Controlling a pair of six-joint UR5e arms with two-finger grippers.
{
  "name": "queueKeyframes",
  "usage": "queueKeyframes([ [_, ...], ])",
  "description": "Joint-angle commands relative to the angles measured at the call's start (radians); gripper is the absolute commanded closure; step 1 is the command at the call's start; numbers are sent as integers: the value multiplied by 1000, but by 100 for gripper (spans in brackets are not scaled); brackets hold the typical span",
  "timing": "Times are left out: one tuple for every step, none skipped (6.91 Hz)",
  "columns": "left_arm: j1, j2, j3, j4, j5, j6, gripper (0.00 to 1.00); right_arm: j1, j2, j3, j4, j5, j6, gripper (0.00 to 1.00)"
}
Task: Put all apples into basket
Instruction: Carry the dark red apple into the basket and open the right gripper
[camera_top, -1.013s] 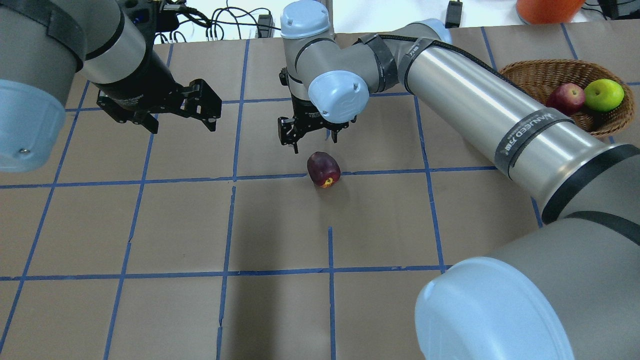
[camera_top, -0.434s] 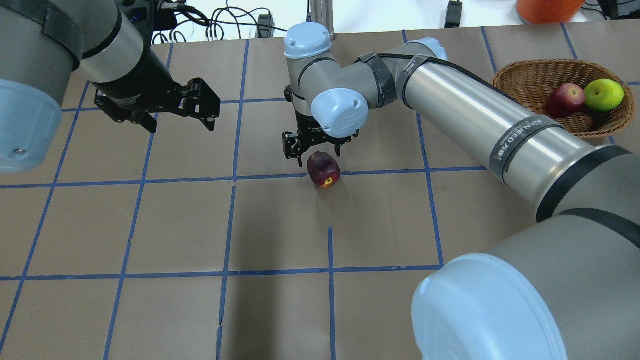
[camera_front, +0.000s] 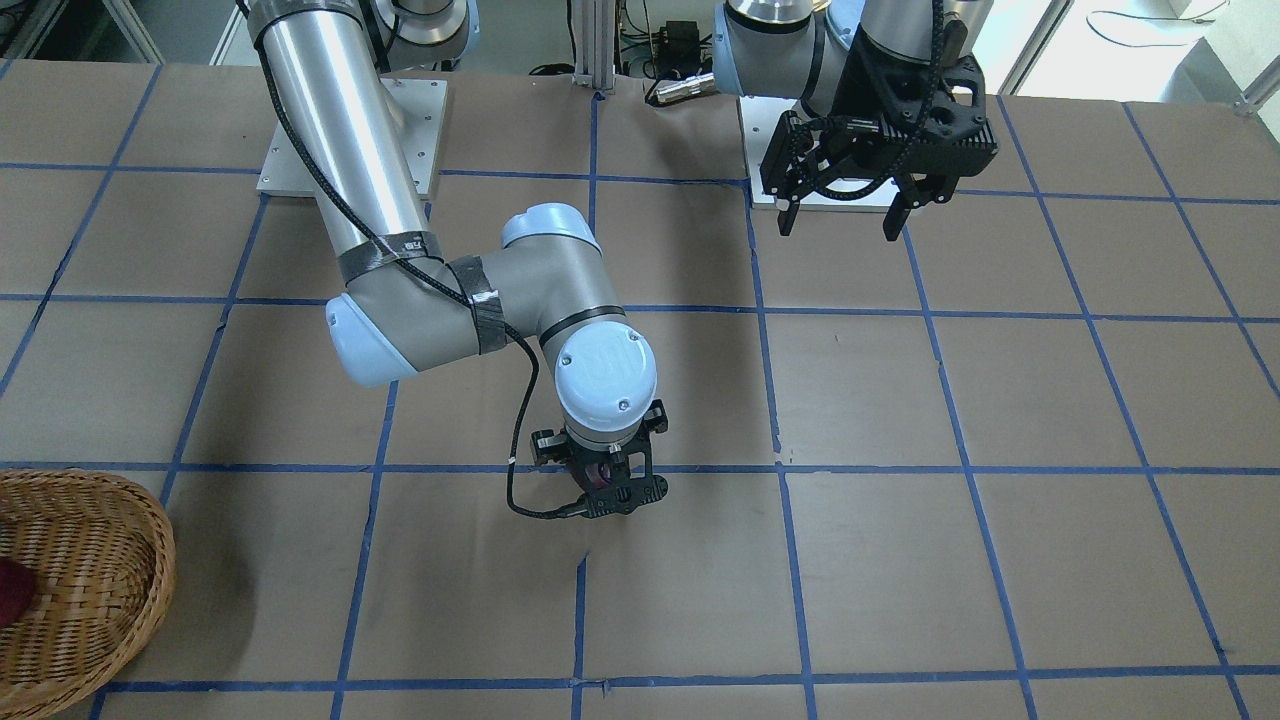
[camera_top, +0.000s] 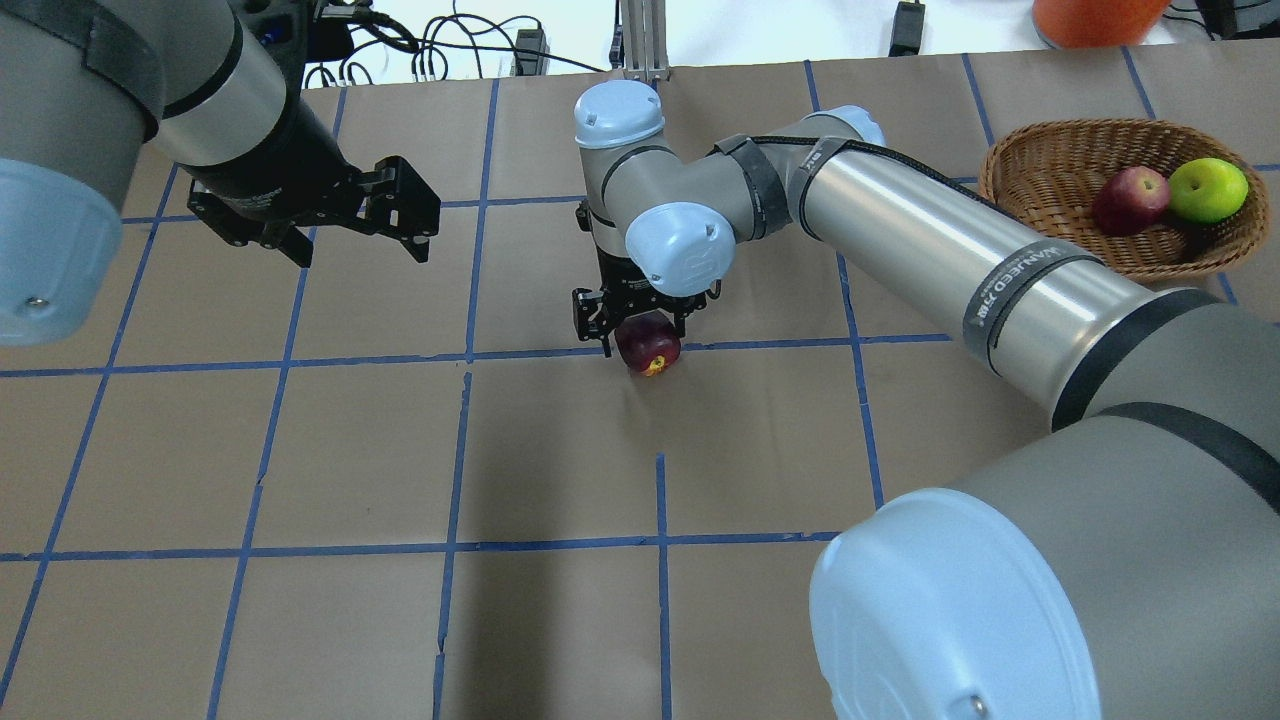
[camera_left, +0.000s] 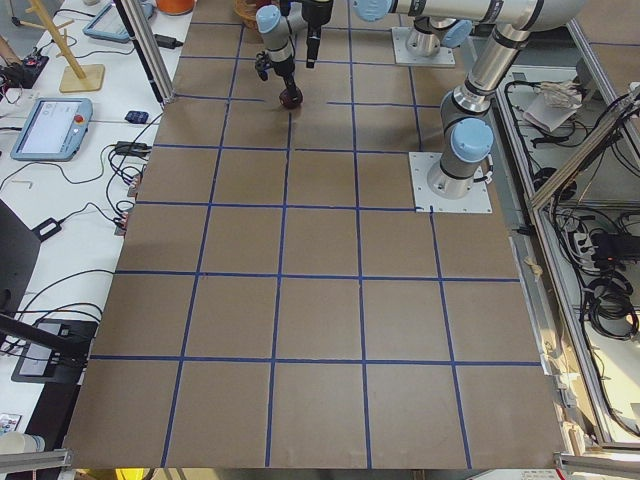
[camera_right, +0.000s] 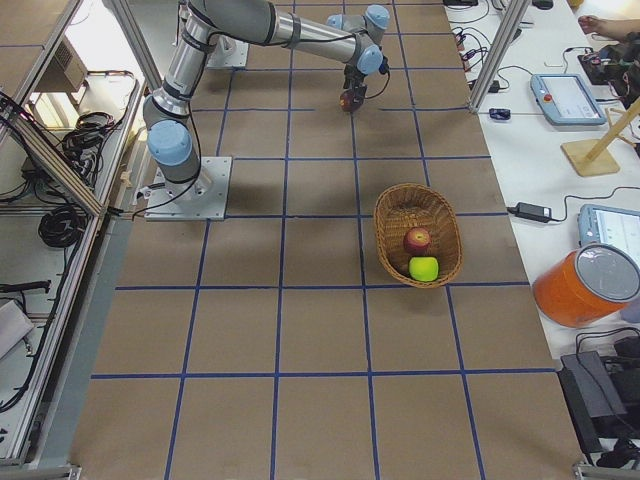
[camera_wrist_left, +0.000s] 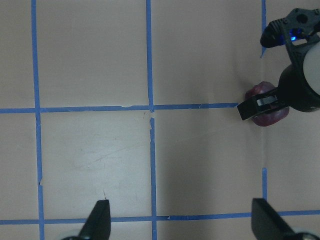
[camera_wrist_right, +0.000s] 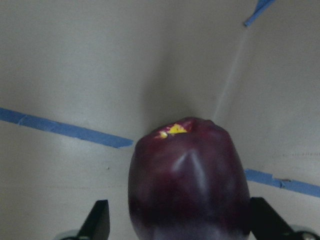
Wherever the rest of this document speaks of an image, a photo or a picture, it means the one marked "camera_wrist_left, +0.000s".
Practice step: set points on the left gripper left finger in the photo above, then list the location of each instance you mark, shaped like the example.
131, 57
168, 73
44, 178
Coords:
98, 224

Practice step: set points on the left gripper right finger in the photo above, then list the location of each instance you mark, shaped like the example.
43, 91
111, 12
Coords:
267, 224

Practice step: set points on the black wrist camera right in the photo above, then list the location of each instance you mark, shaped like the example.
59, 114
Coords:
298, 31

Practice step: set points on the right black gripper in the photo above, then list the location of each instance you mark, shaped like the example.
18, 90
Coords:
292, 90

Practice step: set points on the dark red apple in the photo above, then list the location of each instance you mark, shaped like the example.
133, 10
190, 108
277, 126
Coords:
266, 119

